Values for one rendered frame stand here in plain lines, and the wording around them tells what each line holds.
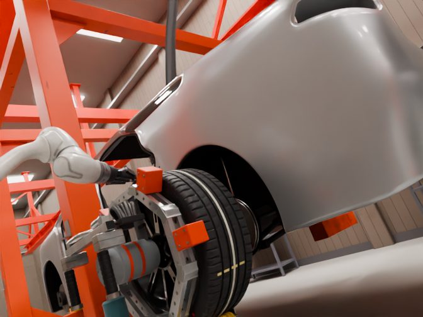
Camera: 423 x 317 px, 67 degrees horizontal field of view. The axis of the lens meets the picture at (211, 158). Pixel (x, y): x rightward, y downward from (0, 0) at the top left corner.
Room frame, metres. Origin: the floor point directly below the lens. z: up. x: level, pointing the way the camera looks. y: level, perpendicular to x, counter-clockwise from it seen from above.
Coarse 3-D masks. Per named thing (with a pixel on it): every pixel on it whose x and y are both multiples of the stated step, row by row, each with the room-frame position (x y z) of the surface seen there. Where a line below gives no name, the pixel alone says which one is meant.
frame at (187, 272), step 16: (128, 192) 1.26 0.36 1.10; (160, 208) 1.12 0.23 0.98; (176, 208) 1.14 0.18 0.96; (176, 224) 1.15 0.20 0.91; (176, 256) 1.12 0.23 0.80; (192, 256) 1.14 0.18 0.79; (192, 272) 1.13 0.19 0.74; (128, 288) 1.48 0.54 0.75; (176, 288) 1.16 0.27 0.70; (192, 288) 1.18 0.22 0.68; (128, 304) 1.42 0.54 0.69; (144, 304) 1.43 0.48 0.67; (176, 304) 1.18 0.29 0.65
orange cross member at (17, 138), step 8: (0, 136) 3.08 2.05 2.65; (8, 136) 3.14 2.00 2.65; (16, 136) 3.19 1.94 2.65; (24, 136) 3.25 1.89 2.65; (32, 136) 3.31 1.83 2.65; (88, 136) 3.77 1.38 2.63; (96, 136) 3.85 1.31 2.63; (104, 136) 3.93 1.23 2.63; (8, 144) 3.17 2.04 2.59; (16, 144) 3.23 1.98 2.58; (24, 144) 3.28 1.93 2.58
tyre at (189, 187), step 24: (168, 192) 1.21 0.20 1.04; (192, 192) 1.18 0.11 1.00; (216, 192) 1.25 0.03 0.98; (192, 216) 1.15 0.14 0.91; (216, 216) 1.19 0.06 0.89; (240, 216) 1.27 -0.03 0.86; (216, 240) 1.16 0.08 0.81; (240, 240) 1.25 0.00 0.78; (216, 264) 1.16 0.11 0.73; (240, 264) 1.26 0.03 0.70; (216, 288) 1.19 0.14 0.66; (240, 288) 1.32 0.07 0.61; (192, 312) 1.27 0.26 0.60; (216, 312) 1.28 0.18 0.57
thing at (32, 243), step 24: (0, 0) 1.87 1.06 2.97; (264, 0) 3.21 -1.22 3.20; (0, 24) 2.06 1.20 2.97; (216, 24) 4.05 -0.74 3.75; (240, 24) 3.48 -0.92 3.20; (0, 48) 2.29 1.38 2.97; (24, 120) 3.85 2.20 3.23; (96, 120) 4.55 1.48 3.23; (120, 120) 4.83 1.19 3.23; (120, 168) 6.37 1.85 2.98; (48, 216) 9.27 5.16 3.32; (24, 240) 11.31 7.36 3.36
